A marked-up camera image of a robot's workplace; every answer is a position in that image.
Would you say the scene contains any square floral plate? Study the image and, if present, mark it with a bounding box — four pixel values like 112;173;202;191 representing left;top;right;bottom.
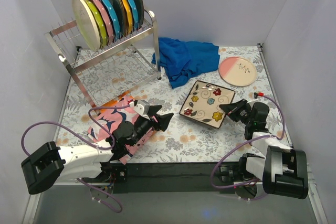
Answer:
179;80;235;129

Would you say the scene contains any pink cream round plate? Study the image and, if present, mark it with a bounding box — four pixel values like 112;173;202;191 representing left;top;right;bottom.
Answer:
218;57;257;87

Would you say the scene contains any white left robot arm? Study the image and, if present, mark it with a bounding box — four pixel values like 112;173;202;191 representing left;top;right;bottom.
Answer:
21;100;174;195

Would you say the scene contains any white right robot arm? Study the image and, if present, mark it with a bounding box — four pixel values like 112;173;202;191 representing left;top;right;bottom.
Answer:
219;99;308;199

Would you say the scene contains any steel dish rack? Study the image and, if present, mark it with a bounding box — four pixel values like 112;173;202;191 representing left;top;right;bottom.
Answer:
45;7;162;107

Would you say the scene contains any floral tablecloth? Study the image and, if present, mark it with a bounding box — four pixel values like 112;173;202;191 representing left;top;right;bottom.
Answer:
56;46;291;163

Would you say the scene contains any pink patterned cloth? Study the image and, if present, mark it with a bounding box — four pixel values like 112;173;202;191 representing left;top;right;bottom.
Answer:
88;96;155;165

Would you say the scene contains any blue cloth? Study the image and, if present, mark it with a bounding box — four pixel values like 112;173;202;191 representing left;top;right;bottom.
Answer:
159;37;220;89

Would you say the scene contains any green polka dot plate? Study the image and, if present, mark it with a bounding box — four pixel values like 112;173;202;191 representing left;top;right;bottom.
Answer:
84;0;108;49

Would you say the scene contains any blue polka dot plate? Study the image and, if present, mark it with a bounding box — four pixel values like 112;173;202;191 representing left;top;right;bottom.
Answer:
99;0;120;40

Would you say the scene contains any yellow plate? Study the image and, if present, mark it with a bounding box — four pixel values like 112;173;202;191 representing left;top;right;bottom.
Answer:
121;0;133;35

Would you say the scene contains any pink polka dot plate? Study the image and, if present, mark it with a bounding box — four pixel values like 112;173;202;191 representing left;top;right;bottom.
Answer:
88;0;114;46

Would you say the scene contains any dark teal round plate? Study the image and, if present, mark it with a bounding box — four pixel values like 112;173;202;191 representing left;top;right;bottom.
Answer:
108;0;125;39

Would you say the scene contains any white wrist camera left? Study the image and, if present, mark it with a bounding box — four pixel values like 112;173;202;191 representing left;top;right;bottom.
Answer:
129;100;150;120

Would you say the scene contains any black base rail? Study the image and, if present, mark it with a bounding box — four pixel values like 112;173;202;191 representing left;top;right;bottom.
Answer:
81;162;263;195

